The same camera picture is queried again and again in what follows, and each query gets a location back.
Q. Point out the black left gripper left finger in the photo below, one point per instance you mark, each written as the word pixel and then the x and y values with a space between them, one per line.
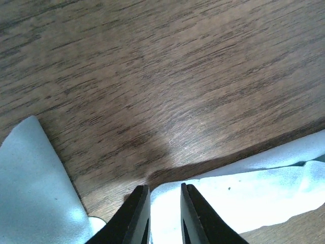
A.
pixel 131 223

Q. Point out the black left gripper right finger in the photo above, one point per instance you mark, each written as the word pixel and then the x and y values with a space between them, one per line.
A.
pixel 199 221

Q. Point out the light blue cleaning cloth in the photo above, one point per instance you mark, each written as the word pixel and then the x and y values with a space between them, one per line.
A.
pixel 261 190

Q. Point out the crumpled light blue cloth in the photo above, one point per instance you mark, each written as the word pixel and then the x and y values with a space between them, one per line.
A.
pixel 39 203

